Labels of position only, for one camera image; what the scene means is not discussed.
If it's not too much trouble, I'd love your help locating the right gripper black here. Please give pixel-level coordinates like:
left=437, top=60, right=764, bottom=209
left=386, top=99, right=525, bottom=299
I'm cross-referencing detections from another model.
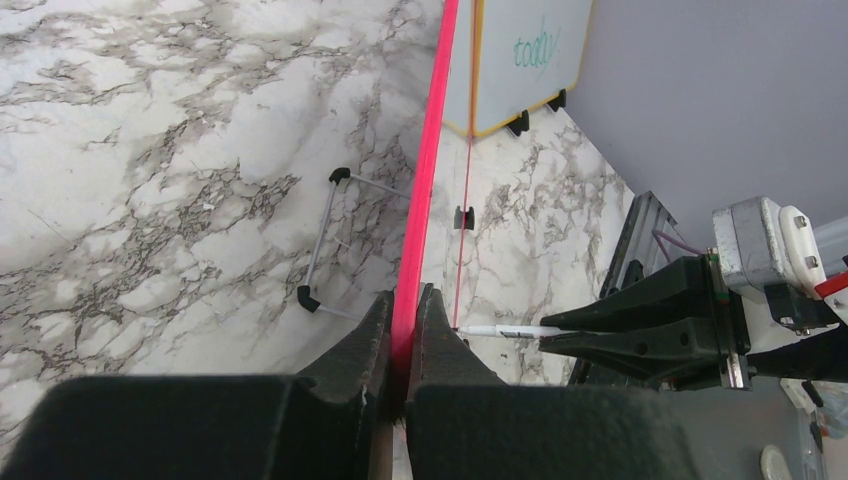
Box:
left=540, top=250, right=847, bottom=390

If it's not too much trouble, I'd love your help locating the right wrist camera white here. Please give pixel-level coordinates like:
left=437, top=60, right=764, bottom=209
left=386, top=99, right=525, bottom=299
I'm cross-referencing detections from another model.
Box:
left=712, top=196, right=826, bottom=300

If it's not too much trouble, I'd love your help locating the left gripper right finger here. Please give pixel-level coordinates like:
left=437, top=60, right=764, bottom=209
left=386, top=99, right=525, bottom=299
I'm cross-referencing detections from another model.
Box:
left=406, top=284, right=699, bottom=479

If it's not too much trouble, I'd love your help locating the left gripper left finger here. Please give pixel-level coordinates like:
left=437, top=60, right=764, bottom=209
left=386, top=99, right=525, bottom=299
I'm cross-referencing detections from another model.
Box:
left=1, top=291, right=394, bottom=479

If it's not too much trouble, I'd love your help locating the black whiteboard marker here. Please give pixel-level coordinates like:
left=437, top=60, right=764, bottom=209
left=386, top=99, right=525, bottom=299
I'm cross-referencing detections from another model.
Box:
left=453, top=325, right=568, bottom=339

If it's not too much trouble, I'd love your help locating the yellow framed written whiteboard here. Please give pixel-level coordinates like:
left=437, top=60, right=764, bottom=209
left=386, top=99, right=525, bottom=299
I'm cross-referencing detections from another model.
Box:
left=442, top=0, right=593, bottom=137

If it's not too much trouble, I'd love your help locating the red framed whiteboard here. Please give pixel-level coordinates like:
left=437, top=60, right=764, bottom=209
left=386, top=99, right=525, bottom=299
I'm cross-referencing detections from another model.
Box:
left=296, top=0, right=480, bottom=372

